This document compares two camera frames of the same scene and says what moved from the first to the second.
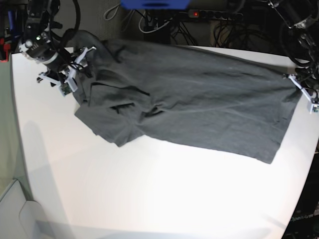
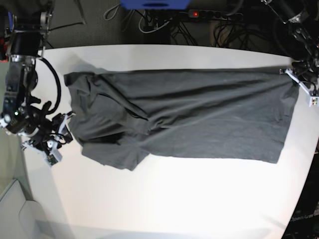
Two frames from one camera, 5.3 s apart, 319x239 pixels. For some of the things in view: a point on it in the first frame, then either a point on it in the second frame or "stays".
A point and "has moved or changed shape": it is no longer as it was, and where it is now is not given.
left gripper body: (57, 68) to (55, 130)
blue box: (155, 4) stays
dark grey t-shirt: (134, 93) has moved or changed shape
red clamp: (7, 47) stays
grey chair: (20, 218) stays
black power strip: (205, 14) stays
